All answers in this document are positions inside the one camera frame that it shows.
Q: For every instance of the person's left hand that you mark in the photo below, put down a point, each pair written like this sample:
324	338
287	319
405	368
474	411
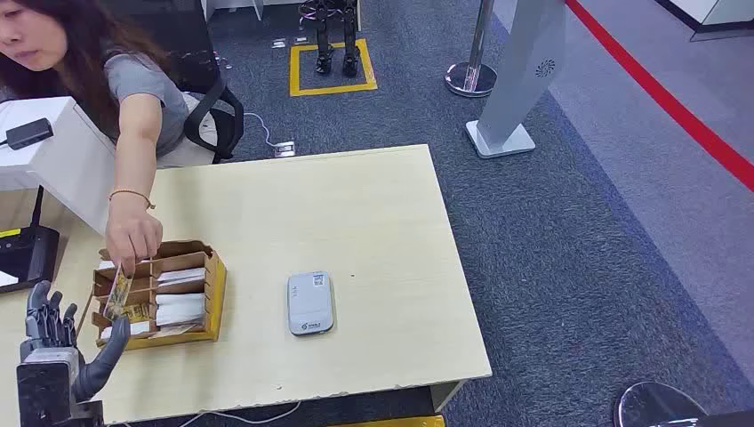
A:
134	233

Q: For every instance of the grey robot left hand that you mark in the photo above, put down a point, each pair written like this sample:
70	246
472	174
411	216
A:
50	377

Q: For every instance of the golden patterned ID card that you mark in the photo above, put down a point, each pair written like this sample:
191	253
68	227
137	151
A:
118	294

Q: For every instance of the person's left forearm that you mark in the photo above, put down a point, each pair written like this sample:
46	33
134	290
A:
136	153

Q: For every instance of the white key card stack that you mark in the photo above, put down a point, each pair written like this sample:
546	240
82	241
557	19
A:
179	309
182	277
141	330
109	264

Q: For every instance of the cardboard card organizer box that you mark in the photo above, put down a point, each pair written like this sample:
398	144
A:
215	294

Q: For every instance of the beige card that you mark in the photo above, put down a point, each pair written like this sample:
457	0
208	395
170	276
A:
174	331

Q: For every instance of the person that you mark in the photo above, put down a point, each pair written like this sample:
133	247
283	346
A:
135	76

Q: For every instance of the grey card reader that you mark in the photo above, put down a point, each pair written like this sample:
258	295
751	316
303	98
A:
310	303

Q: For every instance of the white podium box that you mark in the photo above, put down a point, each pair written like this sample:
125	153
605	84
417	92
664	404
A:
65	159

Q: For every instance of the small black device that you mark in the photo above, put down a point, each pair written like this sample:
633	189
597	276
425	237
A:
29	134

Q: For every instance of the metal floor socket box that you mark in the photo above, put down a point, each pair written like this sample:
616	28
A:
284	149

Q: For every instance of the black office chair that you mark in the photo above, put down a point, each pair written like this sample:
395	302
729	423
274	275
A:
200	47

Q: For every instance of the yellow floor tape square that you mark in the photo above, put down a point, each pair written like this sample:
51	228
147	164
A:
294	70

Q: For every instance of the small metal floor plate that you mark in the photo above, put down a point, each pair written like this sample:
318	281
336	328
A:
301	40
278	43

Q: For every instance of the black humanoid robot legs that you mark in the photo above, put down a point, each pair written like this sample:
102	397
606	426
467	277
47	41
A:
337	35

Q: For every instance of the white desk leg panel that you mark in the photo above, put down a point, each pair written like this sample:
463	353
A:
447	396

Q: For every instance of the grey kiosk stand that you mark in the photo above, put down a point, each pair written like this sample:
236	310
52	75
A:
524	65

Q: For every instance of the red floor tape line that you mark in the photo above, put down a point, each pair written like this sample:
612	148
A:
665	100

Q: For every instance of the round chrome base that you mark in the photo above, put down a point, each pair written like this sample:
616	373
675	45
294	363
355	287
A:
654	406

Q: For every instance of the white cabinet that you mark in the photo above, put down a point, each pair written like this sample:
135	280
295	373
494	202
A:
718	15

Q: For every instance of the chrome stanchion post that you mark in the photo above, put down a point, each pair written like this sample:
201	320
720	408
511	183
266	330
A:
471	76

